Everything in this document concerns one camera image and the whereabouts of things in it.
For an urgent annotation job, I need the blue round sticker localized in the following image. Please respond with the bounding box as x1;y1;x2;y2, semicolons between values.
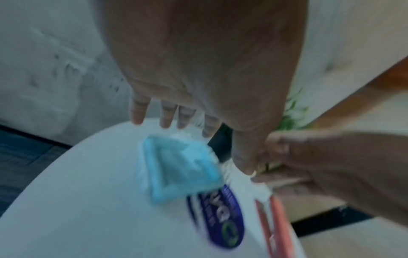
186;183;246;249

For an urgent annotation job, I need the person's left hand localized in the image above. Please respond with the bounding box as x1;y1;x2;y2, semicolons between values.
95;0;310;175

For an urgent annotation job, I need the green plant in black pot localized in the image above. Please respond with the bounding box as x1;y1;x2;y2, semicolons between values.
208;93;310;162

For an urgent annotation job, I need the coral pink stapler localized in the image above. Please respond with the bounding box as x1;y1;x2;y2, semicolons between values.
255;194;300;258

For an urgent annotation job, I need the person's right hand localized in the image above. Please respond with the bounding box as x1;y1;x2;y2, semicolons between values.
251;130;408;225

